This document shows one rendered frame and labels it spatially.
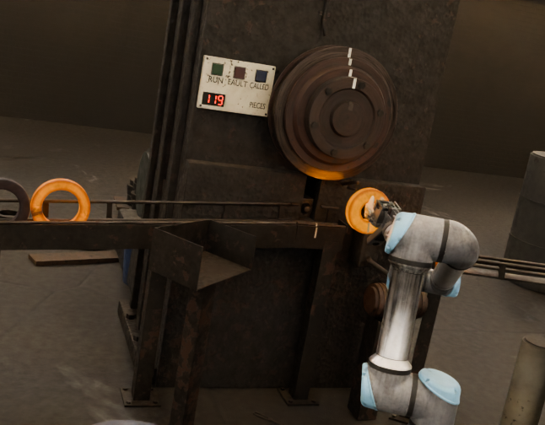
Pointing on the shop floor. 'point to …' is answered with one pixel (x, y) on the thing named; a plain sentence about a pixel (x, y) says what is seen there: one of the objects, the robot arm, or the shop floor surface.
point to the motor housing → (375, 309)
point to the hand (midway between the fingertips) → (369, 205)
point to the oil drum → (536, 218)
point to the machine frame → (278, 179)
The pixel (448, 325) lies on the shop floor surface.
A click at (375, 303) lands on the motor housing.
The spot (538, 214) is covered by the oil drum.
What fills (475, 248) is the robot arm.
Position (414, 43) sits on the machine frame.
